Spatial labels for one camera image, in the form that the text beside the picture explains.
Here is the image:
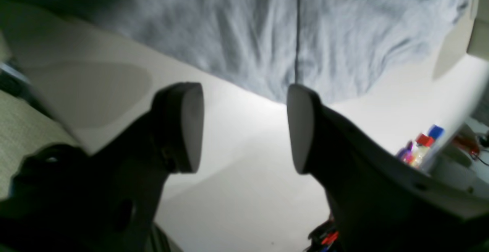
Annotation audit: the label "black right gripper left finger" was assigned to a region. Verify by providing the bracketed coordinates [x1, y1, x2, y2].
[1, 82, 204, 252]

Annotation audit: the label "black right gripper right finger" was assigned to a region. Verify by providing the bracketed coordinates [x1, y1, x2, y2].
[287, 84, 489, 252]

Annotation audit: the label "grey T-shirt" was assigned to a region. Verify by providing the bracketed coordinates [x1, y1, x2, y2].
[69, 0, 468, 104]

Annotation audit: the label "colourful bottles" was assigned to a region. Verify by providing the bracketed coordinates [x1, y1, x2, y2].
[396, 125, 445, 172]

